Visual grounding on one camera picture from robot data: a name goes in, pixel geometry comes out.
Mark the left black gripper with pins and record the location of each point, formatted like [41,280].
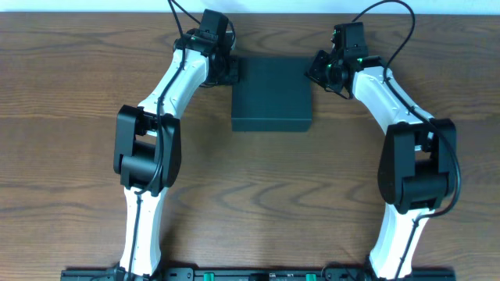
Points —
[233,71]

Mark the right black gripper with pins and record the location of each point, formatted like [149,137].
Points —
[318,70]

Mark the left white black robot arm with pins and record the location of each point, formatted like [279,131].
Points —
[147,153]

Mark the dark green gift box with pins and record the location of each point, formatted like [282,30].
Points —
[272,95]

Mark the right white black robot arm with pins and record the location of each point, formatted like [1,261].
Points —
[418,166]

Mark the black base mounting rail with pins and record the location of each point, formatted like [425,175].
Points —
[189,274]

